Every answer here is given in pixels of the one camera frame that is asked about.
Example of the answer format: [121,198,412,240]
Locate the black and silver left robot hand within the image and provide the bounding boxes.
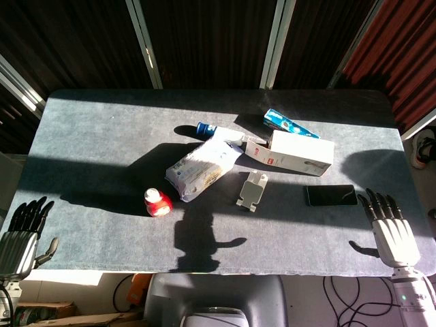
[0,196,60,281]

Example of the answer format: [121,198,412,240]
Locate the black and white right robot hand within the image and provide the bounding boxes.
[349,187,422,268]

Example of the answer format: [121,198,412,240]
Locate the black smartphone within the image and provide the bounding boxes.
[305,184,359,207]

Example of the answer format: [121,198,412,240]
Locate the grey phone holder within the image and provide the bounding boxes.
[235,169,268,212]

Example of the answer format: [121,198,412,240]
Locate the brown cardboard box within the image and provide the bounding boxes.
[15,301,78,326]

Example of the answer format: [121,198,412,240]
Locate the white and black shoes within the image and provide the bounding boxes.
[410,126,436,170]

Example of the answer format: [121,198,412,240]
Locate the flat brown cardboard sheet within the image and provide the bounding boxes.
[25,311,146,327]

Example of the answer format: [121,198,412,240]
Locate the orange device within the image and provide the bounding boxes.
[126,273,153,306]

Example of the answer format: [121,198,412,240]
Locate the white and red carton box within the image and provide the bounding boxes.
[245,129,335,177]

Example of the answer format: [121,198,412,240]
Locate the blue-grey table cloth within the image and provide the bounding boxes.
[10,89,436,277]

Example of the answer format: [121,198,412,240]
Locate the red ketchup bottle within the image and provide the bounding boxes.
[144,187,174,218]

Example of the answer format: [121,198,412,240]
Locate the blue toothpaste box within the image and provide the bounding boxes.
[263,108,321,140]

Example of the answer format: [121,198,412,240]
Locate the red curtain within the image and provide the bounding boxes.
[342,0,436,134]

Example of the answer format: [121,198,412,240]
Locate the grey robot torso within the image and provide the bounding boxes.
[142,273,289,327]

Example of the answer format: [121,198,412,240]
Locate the white tissue pack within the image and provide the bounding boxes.
[164,138,243,203]

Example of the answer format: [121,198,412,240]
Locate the white tube with blue cap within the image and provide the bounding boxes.
[196,122,246,146]

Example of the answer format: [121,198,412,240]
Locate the black cable tangle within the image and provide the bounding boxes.
[322,275,401,327]

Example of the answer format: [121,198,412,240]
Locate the black cable loop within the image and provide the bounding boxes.
[112,274,134,313]

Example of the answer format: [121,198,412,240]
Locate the white window frame post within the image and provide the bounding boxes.
[259,0,296,90]
[0,54,47,110]
[125,0,164,90]
[326,0,386,90]
[400,108,436,141]

